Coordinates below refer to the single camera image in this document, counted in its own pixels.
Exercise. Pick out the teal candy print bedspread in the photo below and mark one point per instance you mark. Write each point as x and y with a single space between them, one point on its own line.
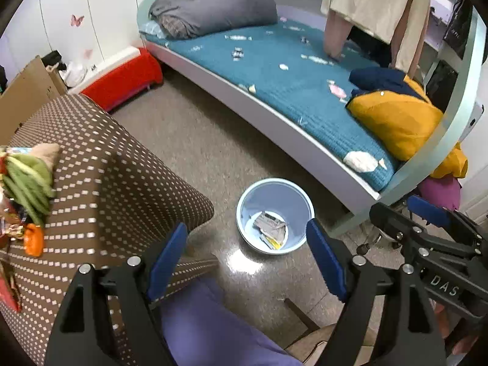
274 80

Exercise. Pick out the crumpled grey paper wrapper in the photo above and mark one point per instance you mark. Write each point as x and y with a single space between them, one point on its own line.
268 225

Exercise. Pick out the yellow white wrapper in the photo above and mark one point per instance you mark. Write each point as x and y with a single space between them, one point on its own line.
271 242

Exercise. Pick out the person's right hand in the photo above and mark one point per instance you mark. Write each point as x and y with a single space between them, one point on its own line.
463 339

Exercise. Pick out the black hanging garment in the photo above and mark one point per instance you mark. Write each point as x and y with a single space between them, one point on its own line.
371 47

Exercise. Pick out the chair castor wheel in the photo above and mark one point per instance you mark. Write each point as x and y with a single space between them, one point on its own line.
363 249

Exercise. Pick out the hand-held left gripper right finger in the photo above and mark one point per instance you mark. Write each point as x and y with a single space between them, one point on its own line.
328 259

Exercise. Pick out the white plastic bag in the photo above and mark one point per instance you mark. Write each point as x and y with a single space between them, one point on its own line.
74 74

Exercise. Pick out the person's purple trouser leg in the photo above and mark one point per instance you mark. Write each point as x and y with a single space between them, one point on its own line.
213 328

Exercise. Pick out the grey folded duvet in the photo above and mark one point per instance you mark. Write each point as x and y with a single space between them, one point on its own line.
217 11

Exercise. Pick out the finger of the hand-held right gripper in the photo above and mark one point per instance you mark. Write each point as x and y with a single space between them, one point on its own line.
389 223
429 211

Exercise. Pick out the beige hanging garment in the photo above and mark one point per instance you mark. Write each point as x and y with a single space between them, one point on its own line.
373 0

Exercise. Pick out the large cardboard box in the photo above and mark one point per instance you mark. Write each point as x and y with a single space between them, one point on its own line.
26 91

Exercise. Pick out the brown polka dot table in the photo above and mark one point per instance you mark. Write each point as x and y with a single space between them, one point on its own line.
114 183

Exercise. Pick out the black bag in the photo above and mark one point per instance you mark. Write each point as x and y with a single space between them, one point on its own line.
442 84
459 26

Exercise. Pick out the green toy bananas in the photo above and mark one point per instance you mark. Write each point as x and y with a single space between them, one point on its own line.
30 183

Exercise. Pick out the red storage bench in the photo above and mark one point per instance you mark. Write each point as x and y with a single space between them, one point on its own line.
122 76

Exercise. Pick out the shiny foil snack wrapper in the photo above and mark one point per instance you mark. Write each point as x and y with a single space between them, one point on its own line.
11 217

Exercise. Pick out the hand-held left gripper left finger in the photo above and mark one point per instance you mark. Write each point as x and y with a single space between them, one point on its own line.
167 259

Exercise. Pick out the yellow jacket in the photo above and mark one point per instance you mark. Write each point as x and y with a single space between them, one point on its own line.
396 122

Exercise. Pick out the light blue pillow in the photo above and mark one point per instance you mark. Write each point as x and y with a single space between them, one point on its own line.
150 28

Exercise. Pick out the pale butterfly sticker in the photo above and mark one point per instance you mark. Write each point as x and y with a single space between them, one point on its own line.
88 52

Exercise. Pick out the navy cloth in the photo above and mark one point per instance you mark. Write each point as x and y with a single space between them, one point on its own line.
377 78

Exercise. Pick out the clear orange plastic bag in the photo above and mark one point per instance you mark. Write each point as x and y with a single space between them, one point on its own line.
35 240

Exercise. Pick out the white teal bed frame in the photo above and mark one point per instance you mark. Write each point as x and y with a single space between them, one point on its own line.
289 129

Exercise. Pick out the black cloth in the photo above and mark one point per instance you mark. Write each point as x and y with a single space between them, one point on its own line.
51 59

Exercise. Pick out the pink butterfly sticker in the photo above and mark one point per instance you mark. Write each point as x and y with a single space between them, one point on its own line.
77 20

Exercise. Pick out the light blue plastic basin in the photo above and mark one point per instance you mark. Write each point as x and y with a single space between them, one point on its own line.
274 198

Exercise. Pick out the magenta cloth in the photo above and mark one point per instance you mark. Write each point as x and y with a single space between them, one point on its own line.
442 190

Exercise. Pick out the wooden stool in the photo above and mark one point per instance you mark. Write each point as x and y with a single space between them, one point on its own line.
324 339

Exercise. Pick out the red snack packet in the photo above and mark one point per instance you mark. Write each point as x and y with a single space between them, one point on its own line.
9 289

